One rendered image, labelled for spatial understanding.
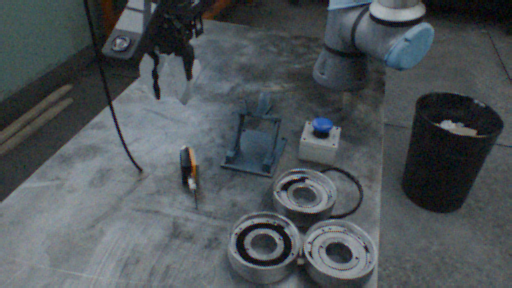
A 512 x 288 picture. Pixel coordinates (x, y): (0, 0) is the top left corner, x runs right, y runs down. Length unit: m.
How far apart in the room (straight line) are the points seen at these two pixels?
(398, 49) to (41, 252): 0.73
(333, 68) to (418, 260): 0.98
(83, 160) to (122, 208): 0.16
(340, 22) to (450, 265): 1.13
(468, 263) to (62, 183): 1.50
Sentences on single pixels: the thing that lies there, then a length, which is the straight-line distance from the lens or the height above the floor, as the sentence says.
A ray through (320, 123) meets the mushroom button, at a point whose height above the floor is 0.87.
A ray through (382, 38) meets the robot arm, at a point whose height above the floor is 0.98.
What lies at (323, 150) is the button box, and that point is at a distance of 0.86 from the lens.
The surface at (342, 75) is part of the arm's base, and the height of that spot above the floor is 0.84.
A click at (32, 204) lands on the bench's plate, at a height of 0.80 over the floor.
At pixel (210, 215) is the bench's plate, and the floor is 0.80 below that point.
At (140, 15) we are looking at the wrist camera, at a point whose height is 1.12.
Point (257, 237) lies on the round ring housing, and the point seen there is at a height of 0.82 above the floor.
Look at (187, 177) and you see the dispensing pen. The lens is 0.79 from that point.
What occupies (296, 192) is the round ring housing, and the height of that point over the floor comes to 0.82.
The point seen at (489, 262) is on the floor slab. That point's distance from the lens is 1.98.
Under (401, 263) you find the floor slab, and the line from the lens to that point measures 1.83.
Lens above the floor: 1.34
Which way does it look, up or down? 31 degrees down
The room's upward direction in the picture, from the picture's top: 5 degrees clockwise
